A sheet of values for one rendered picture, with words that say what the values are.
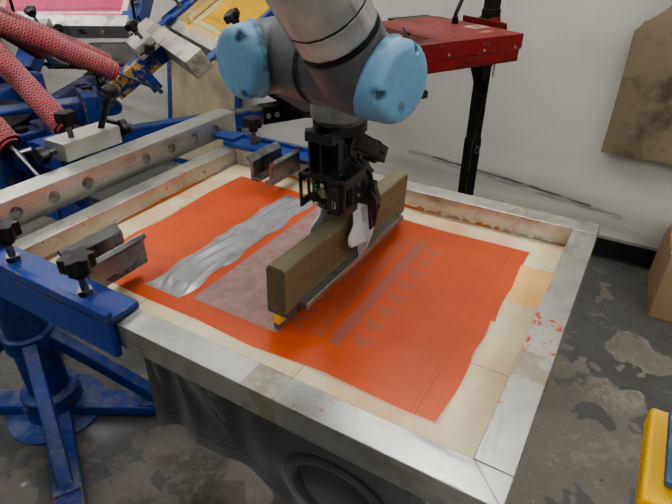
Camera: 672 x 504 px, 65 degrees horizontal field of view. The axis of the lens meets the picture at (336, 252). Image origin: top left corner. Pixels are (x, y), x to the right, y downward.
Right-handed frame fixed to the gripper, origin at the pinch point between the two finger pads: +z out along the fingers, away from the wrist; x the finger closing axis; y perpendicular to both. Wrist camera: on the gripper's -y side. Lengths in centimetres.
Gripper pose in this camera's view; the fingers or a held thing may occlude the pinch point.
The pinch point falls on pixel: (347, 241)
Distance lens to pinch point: 80.5
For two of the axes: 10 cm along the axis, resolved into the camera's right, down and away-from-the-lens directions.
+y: -5.0, 4.9, -7.1
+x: 8.6, 2.7, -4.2
